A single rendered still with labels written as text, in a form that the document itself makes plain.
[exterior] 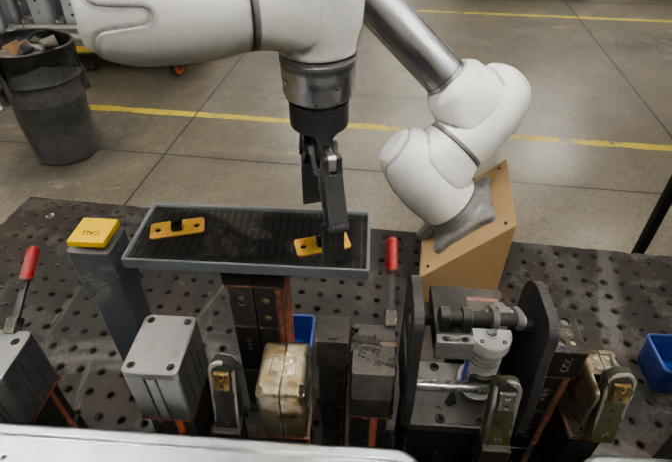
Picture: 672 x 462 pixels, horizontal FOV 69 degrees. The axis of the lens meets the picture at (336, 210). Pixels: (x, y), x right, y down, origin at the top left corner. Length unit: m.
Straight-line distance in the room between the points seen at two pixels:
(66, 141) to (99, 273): 2.54
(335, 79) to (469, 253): 0.71
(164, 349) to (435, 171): 0.70
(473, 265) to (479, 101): 0.38
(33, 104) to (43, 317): 2.01
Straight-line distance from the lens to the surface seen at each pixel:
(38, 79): 3.19
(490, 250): 1.17
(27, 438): 0.86
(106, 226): 0.87
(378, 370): 0.71
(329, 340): 0.71
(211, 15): 0.50
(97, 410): 1.22
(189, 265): 0.75
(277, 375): 0.71
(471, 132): 1.15
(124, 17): 0.50
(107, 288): 0.91
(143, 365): 0.72
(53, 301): 1.48
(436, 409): 0.82
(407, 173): 1.13
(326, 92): 0.57
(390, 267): 0.76
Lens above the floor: 1.67
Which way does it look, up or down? 38 degrees down
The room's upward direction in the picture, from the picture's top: straight up
